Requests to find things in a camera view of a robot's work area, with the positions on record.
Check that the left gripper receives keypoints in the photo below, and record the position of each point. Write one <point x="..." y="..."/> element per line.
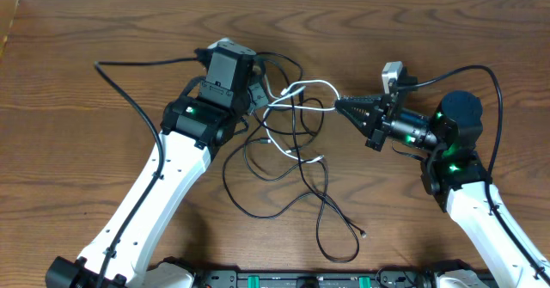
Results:
<point x="256" y="94"/>

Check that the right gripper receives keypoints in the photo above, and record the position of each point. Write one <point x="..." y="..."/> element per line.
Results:
<point x="373" y="104"/>

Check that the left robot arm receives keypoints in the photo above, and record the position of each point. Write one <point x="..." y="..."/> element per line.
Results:
<point x="194" y="127"/>

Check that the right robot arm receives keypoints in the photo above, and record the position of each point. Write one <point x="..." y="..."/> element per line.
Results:
<point x="453" y="174"/>

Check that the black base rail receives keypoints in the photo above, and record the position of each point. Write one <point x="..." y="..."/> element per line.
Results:
<point x="172" y="272"/>

